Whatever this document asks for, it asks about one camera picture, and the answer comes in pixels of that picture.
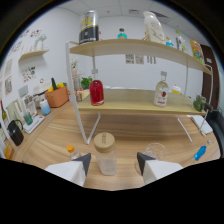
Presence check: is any clear bottle with orange cap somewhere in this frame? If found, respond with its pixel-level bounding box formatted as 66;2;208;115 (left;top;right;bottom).
66;144;83;161

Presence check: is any blue liquid bottle silver cap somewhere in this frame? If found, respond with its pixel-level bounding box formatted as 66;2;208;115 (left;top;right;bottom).
193;139;212;162

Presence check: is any large white milk bottle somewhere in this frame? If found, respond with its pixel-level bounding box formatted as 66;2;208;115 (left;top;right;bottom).
142;10;166;45

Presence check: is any yellow and white lidded cup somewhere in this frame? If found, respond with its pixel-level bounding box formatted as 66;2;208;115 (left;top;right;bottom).
171;84;183;95

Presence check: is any clear glass with ice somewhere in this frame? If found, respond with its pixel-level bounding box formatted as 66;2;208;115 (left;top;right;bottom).
134;142;168;175

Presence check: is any black kettle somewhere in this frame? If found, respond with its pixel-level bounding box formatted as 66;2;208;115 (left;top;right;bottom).
6;119;25;147

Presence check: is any white and blue bottle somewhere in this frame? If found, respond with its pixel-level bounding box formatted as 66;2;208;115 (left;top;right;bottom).
39;98;52;116

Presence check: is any black chair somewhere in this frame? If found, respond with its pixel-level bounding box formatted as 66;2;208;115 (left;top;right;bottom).
206;109;224;148

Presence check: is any orange storage basket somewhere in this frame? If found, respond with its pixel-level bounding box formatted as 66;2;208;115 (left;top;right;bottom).
44;82;70;109

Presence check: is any clear bottle with red label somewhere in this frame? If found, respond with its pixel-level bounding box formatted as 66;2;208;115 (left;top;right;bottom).
153;70;170;108

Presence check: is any red liquid bottle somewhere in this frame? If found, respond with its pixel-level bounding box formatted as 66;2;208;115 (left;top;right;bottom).
88;78;105;107

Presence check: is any dark muddler with wooden end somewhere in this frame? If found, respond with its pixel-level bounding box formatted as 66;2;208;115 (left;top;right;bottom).
203;101;215;113

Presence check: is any small green potted plant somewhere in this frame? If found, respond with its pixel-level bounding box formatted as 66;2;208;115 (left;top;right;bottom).
80;76;95;91

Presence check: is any dark brown door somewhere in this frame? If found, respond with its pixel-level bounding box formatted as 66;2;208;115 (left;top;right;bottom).
199;44;215;108

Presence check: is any yellow cartoon drink can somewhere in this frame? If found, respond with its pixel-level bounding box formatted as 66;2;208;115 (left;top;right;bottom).
189;39;205;65

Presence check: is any small light blue bottle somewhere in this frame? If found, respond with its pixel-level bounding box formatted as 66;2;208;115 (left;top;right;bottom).
165;35;175;47

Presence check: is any clear bottle with green cap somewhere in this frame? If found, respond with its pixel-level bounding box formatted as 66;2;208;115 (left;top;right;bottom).
175;30;186;52

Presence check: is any small teal bottle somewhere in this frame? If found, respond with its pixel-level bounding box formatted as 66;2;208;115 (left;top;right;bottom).
116;27;129;40

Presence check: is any black and yellow can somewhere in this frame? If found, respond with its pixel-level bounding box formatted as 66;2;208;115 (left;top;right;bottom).
78;10;100;45

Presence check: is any white frame wooden shelf rack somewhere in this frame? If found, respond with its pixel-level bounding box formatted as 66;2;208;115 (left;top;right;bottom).
64;38;214;146

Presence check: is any wooden wall shelf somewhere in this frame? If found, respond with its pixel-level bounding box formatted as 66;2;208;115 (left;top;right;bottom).
17;48;51;62

